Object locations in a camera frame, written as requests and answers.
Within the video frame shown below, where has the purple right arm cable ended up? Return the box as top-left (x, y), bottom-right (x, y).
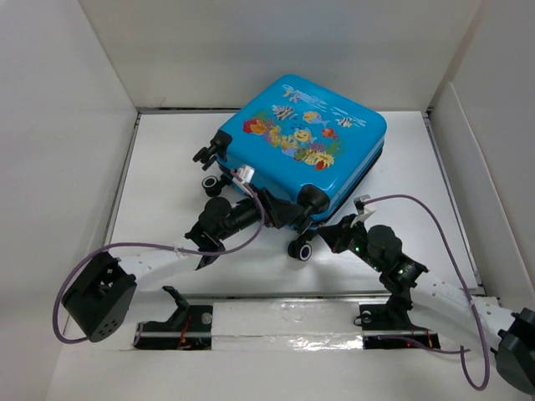
top-left (363, 194), bottom-right (491, 392)

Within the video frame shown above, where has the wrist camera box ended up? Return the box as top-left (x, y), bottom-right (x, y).
top-left (232, 165), bottom-right (255, 185)
top-left (350, 195), bottom-right (376, 227)

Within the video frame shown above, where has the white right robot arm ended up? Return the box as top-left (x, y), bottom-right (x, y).
top-left (318, 215), bottom-right (534, 395)

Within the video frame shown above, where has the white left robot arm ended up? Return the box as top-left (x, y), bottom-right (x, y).
top-left (52, 186), bottom-right (312, 344)

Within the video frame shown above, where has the aluminium table rail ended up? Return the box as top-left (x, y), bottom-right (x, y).
top-left (95, 292), bottom-right (502, 352)

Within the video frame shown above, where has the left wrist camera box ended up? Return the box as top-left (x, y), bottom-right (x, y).
top-left (232, 165), bottom-right (255, 185)

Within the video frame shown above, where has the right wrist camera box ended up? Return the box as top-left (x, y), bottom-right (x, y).
top-left (350, 195), bottom-right (376, 227)

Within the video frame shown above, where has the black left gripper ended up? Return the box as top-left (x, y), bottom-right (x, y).
top-left (216, 183), bottom-right (302, 241)

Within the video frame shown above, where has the blue kids suitcase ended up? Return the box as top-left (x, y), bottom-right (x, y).
top-left (193, 74), bottom-right (387, 261)

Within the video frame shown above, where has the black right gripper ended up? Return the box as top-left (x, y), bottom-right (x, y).
top-left (317, 213), bottom-right (385, 273)

